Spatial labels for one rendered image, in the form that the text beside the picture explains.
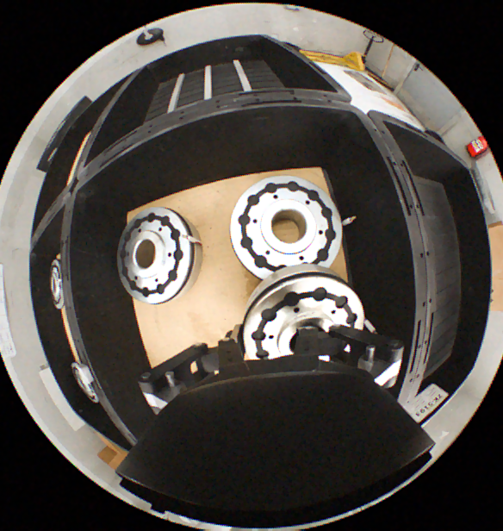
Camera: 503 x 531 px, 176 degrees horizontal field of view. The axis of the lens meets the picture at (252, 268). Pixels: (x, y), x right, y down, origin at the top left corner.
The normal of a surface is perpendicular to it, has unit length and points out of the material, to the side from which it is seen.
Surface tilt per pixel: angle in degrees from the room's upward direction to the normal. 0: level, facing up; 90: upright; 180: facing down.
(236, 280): 0
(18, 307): 90
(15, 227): 90
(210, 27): 90
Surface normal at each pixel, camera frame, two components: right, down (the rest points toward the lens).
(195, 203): -0.07, -0.01
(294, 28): 0.25, 0.97
